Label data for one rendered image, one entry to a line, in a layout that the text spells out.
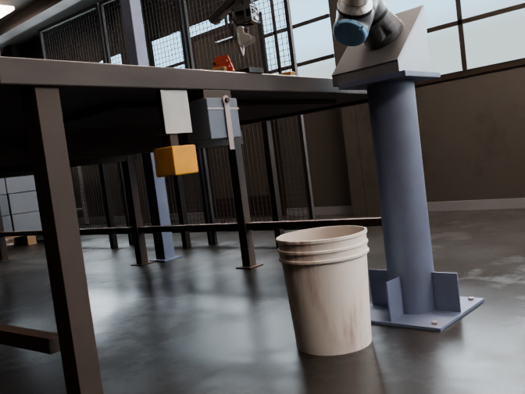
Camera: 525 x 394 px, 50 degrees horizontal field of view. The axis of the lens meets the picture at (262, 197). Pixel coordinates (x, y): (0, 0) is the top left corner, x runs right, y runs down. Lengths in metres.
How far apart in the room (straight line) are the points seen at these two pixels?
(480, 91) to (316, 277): 3.42
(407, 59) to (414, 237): 0.62
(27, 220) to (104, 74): 5.63
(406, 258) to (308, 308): 0.47
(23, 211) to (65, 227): 5.65
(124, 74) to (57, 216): 0.40
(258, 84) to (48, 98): 0.76
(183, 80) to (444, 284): 1.17
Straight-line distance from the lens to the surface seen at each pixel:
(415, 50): 2.12
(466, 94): 5.01
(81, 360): 1.41
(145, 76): 1.54
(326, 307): 1.80
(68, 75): 1.40
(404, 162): 2.08
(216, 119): 1.68
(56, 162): 1.36
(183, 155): 1.56
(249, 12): 1.94
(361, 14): 1.93
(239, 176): 3.37
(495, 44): 4.93
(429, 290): 2.17
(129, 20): 4.27
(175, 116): 1.60
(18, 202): 7.00
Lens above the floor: 0.63
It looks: 4 degrees down
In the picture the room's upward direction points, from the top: 7 degrees counter-clockwise
